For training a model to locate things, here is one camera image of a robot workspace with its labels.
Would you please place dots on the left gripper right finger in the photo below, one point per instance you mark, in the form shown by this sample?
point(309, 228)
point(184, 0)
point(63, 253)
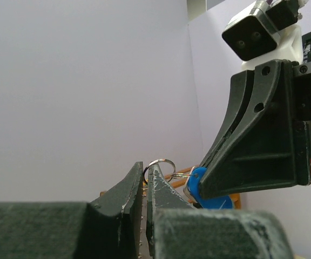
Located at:
point(175, 229)

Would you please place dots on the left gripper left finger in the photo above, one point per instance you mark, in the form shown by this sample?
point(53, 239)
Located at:
point(107, 227)

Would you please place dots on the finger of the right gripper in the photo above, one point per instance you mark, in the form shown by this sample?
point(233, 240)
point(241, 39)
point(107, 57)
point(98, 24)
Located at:
point(254, 149)

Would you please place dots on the small silver split rings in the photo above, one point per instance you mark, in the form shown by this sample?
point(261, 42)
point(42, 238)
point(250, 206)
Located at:
point(163, 168)

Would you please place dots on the wooden shelf rack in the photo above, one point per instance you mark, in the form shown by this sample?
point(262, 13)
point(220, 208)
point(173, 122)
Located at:
point(179, 189)

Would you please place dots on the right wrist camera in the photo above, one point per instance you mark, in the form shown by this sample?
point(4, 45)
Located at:
point(266, 30)

